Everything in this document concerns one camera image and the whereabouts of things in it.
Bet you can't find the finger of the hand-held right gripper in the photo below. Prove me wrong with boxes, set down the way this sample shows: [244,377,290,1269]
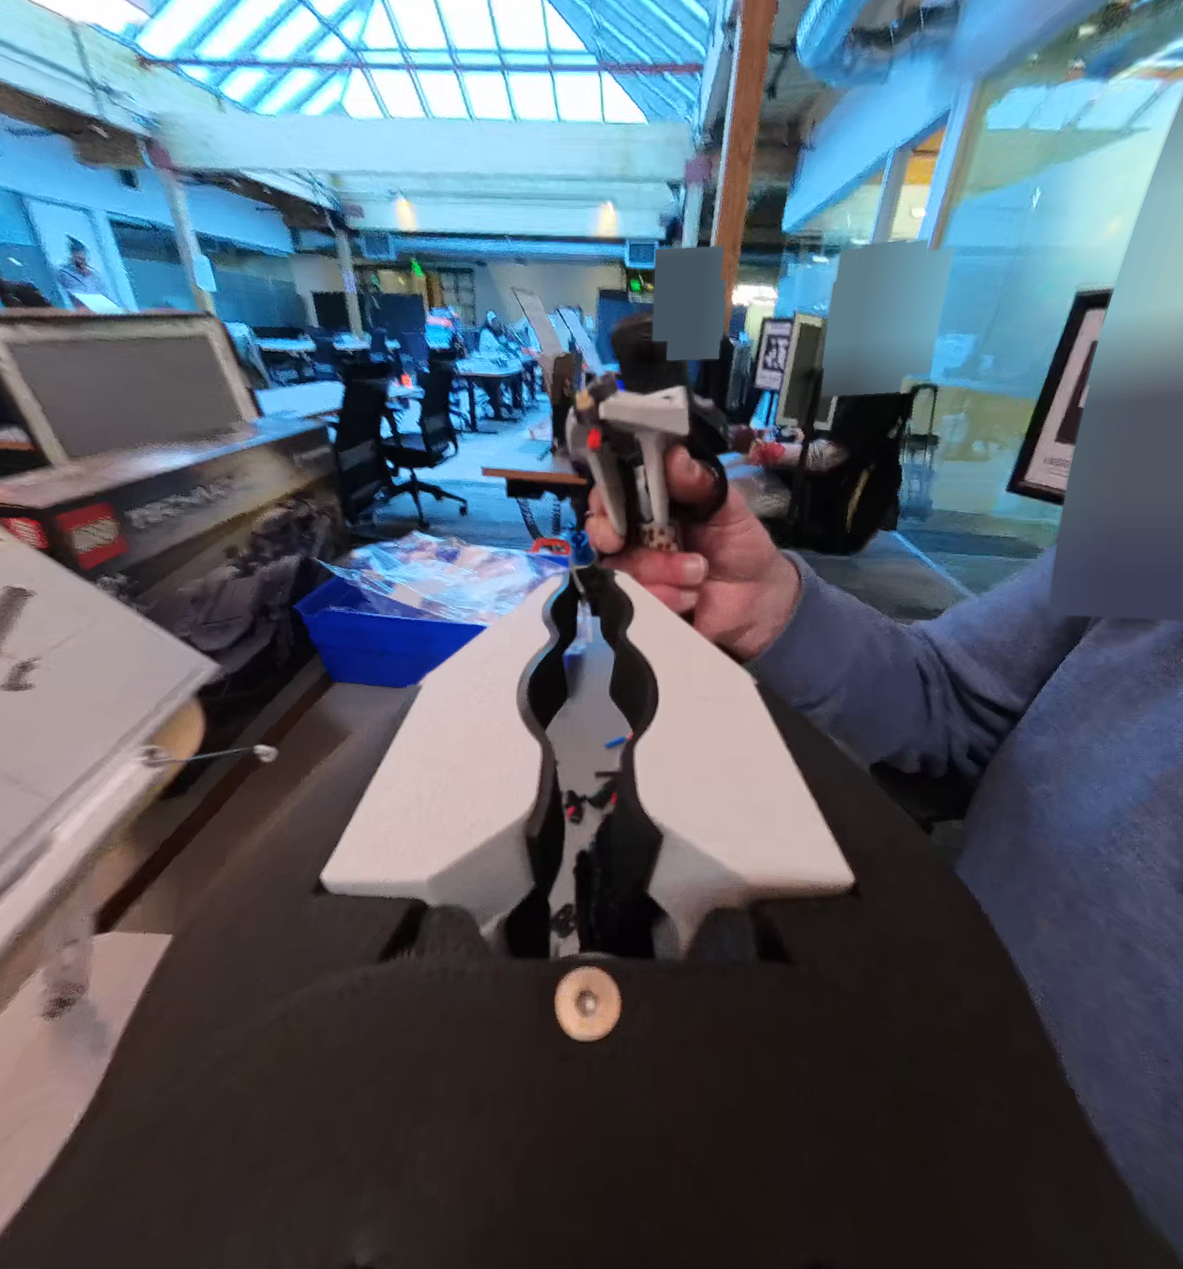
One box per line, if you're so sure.
[565,385,693,468]

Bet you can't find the black backpack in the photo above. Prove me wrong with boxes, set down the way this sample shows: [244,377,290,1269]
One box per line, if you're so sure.
[787,389,914,556]

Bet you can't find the wooden desk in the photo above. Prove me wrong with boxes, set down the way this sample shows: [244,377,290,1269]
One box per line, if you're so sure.
[479,458,594,503]

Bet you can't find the wooden post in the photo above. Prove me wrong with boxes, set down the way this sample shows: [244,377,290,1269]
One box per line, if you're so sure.
[708,0,781,291]

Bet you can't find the person's torso in blue sweater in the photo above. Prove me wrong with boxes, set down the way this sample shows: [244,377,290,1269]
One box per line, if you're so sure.
[953,595,1183,1269]

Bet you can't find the person's right forearm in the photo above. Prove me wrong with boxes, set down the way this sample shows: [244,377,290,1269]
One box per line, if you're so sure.
[748,548,1093,805]

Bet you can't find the blue plastic bin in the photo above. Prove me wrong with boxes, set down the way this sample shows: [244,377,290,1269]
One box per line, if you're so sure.
[296,570,575,690]

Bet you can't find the lego instruction booklet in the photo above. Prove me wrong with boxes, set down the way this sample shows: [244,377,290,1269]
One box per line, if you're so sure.
[0,504,222,934]

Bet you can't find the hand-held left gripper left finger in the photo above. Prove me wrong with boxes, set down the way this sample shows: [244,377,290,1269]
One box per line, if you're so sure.
[319,573,593,956]

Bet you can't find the grey framed monitor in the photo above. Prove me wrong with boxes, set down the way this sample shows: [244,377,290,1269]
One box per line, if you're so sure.
[0,307,261,472]

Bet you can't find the black framed poster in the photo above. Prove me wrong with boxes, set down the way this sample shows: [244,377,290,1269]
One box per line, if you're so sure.
[1005,287,1114,508]

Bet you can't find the black lego set box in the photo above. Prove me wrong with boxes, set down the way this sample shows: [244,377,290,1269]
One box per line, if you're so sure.
[0,418,347,686]

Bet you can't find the small sign on stand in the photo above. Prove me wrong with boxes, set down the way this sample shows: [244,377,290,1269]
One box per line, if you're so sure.
[752,318,797,394]

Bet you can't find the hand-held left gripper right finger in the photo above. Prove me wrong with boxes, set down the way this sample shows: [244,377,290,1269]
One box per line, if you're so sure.
[590,573,856,956]

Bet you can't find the person's right hand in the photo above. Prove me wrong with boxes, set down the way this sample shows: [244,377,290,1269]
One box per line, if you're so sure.
[584,445,803,664]

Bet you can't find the clear plastic bags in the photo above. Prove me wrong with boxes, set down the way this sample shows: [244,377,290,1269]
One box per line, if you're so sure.
[318,530,568,627]

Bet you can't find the black office chair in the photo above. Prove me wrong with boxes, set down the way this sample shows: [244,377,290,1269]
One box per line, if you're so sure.
[335,359,470,537]

